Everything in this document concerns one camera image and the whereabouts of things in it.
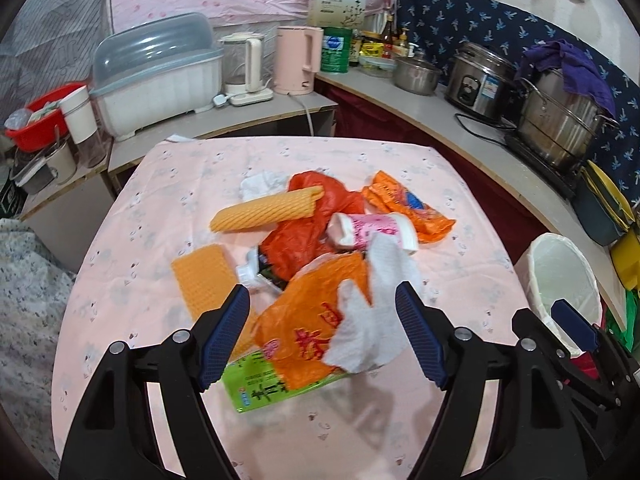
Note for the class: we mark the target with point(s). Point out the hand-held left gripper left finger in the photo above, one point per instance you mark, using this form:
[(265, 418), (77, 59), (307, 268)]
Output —
[(225, 335)]

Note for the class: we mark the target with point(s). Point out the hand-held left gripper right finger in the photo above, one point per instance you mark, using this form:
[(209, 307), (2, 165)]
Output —
[(417, 335)]

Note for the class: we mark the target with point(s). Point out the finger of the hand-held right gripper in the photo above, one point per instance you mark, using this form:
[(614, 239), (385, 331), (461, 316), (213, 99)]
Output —
[(530, 324), (575, 325)]

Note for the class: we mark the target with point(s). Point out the white paper towel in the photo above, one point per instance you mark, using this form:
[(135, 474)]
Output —
[(370, 330)]

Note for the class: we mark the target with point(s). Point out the white trash bin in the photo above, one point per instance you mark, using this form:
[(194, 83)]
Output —
[(550, 270)]

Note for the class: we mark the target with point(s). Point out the orange printed plastic bag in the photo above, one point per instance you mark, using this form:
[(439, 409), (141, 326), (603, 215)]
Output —
[(300, 320)]

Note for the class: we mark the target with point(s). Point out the pink paper cup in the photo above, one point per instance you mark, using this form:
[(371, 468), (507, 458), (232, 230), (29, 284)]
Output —
[(375, 227)]

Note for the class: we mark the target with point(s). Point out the red plastic bag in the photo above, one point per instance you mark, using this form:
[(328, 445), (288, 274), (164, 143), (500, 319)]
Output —
[(300, 245)]

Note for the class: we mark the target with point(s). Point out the green plastic bag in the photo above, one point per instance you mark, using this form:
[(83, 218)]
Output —
[(625, 322)]

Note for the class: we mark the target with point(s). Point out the green snack packet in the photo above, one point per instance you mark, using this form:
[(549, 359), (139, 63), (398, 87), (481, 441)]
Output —
[(255, 382)]

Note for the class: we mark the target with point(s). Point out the flat orange foam net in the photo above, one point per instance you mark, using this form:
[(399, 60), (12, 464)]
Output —
[(205, 275)]

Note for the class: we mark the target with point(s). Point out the white plastic scrap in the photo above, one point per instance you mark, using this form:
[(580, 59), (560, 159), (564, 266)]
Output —
[(248, 274)]

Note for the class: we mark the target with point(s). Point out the dark foil wrapper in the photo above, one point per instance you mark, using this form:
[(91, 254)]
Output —
[(267, 267)]

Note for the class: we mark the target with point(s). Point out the yellow mug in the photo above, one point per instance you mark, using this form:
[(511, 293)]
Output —
[(627, 257)]

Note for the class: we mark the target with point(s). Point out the stack of blue bowls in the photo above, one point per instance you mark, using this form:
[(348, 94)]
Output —
[(600, 205)]

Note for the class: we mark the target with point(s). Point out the rolled orange foam net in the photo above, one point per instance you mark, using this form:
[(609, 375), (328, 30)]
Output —
[(260, 212)]

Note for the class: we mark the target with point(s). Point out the orange snack wrapper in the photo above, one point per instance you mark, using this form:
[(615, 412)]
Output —
[(400, 200)]

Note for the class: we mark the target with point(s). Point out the pink printed tablecloth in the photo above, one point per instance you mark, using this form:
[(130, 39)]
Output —
[(150, 210)]

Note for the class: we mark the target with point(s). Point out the white crumpled tissue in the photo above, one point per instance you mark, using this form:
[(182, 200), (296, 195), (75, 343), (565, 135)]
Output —
[(260, 182)]

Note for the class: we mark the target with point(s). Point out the black induction cooker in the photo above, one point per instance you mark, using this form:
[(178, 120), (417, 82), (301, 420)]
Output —
[(540, 162)]

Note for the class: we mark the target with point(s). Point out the grey floral blanket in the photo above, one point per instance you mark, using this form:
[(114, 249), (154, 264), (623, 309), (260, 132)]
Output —
[(27, 310)]

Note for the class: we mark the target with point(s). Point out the large steel stockpot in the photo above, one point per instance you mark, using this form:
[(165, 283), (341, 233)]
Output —
[(560, 120)]

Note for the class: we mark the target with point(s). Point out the white power plug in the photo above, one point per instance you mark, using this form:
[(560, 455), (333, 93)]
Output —
[(220, 101)]

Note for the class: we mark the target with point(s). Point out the steel rice cooker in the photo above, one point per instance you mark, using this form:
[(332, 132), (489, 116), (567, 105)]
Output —
[(480, 82)]

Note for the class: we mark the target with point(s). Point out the grey small pot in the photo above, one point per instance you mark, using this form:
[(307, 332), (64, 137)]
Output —
[(37, 172)]

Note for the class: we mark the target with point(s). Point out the purple cloth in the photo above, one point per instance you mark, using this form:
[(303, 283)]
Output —
[(575, 67)]

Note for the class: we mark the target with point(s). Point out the white lidded tumbler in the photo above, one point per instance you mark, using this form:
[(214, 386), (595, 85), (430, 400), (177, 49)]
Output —
[(82, 120)]

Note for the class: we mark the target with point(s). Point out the lidded steel pot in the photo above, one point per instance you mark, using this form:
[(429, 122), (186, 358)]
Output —
[(415, 74)]

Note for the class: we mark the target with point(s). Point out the white dish drainer box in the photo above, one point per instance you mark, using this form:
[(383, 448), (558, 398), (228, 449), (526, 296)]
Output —
[(160, 80)]

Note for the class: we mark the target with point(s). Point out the glass electric kettle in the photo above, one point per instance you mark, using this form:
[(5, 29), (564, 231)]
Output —
[(242, 65)]

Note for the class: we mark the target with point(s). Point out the clear food container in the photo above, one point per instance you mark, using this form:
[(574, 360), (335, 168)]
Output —
[(375, 66)]

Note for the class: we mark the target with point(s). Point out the red plastic basin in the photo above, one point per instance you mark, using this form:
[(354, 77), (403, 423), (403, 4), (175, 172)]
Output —
[(47, 120)]

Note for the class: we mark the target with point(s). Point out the pink electric kettle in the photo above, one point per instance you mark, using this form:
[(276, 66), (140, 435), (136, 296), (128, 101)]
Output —
[(295, 60)]

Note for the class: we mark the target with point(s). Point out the yellow label jar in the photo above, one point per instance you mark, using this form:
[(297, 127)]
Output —
[(372, 47)]

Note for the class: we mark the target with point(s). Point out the small pale bottle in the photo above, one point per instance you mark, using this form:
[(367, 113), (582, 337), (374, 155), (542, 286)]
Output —
[(403, 42)]

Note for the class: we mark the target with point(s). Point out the dark sauce bottle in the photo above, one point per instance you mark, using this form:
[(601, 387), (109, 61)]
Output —
[(355, 47)]

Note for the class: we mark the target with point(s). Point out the green tin can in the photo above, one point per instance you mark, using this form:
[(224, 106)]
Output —
[(336, 50)]

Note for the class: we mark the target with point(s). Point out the red label sauce bottle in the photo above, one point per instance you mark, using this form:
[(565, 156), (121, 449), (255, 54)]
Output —
[(388, 35)]

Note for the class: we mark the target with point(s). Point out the white cardboard box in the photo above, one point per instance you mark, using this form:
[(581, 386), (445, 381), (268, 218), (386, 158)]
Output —
[(337, 2)]

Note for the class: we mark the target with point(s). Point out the blue patterned wall cloth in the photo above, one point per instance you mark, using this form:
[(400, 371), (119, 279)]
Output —
[(450, 25)]

